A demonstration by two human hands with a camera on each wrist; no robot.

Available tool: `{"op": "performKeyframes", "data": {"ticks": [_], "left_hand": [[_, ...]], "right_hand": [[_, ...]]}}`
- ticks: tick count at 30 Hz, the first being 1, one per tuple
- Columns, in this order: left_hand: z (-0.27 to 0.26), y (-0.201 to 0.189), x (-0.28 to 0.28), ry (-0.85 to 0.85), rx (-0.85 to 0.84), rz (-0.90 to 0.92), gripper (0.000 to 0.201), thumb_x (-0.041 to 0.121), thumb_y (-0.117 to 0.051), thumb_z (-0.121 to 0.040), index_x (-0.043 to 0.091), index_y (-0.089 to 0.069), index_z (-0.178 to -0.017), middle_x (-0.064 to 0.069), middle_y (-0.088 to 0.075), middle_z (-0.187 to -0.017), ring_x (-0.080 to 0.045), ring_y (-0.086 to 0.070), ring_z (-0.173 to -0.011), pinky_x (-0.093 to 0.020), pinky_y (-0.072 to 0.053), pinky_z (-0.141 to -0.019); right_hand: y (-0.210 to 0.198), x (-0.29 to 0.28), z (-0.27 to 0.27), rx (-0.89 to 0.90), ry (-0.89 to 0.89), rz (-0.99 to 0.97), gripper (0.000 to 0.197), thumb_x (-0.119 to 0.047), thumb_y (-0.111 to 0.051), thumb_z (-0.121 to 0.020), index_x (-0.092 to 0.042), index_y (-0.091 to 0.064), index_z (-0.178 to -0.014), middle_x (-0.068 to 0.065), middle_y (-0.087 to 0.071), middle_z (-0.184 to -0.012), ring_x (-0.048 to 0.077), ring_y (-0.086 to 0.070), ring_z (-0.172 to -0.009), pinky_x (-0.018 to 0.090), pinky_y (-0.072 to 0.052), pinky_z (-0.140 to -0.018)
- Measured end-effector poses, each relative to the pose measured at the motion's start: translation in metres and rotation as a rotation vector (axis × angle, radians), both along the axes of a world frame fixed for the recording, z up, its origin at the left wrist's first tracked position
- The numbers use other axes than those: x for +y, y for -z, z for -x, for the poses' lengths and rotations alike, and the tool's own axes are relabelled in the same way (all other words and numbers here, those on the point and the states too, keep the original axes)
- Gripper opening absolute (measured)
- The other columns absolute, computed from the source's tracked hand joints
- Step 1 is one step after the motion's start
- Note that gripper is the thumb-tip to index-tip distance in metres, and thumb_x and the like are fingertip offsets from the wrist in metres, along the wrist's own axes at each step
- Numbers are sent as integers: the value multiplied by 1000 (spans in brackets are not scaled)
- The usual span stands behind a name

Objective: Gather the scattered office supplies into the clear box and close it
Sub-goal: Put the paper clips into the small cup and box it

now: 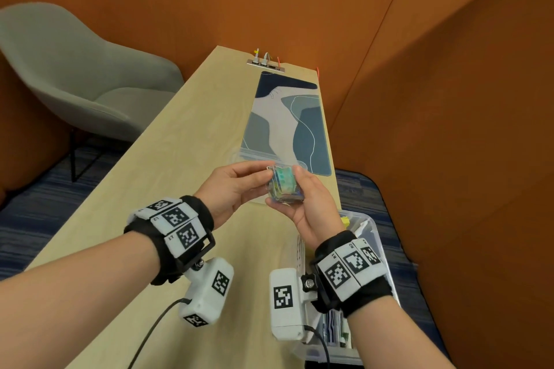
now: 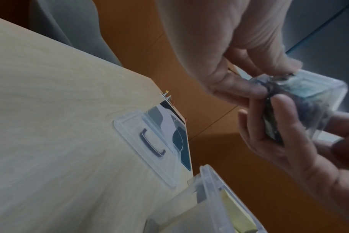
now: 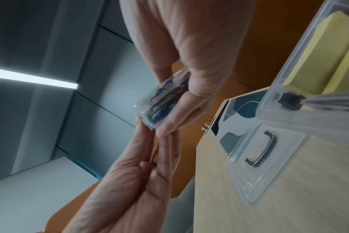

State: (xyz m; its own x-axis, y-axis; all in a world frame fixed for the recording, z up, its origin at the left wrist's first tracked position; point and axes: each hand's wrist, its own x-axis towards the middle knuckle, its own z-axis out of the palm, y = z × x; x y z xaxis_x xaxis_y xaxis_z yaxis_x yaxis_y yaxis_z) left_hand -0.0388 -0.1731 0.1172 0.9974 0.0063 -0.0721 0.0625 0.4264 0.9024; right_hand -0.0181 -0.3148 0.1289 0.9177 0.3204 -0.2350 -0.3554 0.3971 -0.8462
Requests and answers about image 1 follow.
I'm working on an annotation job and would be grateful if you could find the person's right hand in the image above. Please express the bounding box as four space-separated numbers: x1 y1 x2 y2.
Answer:
264 164 346 251

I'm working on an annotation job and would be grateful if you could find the person's left hand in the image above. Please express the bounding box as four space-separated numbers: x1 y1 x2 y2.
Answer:
193 160 278 230

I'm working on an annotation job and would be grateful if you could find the pile of coloured paper clips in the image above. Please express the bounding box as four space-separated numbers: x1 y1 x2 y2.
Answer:
268 167 304 204

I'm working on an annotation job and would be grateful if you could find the clear lid with blue handle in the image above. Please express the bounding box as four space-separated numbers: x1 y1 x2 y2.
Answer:
233 147 309 205

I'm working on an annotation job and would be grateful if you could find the clear plastic storage bin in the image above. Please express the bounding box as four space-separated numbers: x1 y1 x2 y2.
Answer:
294 210 401 367

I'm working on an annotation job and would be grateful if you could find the white marker with black cap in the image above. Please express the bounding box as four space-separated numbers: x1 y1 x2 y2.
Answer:
324 310 345 347

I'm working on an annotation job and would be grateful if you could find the blue patterned desk mat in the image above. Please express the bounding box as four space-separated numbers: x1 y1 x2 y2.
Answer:
240 71 333 178

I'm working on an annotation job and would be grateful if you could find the black left wristband with markers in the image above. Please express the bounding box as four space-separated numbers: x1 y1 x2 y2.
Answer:
124 195 216 287

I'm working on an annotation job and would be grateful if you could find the black wristband with markers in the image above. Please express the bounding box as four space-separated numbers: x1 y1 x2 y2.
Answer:
310 230 394 318
124 195 216 287

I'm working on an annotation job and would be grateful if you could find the light wooden table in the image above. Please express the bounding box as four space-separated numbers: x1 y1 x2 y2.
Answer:
25 45 343 369

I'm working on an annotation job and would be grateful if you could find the black right wristband with markers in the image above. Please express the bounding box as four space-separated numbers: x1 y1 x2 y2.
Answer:
310 230 394 318

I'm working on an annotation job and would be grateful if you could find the silver socket panel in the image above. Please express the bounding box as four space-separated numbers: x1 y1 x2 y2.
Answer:
246 58 286 73

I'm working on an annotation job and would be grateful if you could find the grey upholstered armchair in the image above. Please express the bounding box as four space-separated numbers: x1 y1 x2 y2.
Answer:
0 2 185 183

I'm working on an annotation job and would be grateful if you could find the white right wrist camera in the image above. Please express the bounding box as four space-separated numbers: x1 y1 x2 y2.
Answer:
269 268 321 342

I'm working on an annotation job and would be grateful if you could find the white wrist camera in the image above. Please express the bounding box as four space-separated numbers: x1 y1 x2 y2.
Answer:
269 268 321 342
178 257 235 329

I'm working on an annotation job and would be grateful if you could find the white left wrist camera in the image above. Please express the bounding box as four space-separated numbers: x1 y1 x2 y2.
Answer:
178 257 235 329

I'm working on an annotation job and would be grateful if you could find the black right camera cable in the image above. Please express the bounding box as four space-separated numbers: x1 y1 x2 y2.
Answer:
302 324 332 369

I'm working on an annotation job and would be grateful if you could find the black camera cable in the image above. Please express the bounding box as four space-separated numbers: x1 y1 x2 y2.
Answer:
302 324 332 369
128 297 191 369

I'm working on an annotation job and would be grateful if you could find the black left camera cable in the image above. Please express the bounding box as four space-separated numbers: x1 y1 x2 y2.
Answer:
128 297 191 369

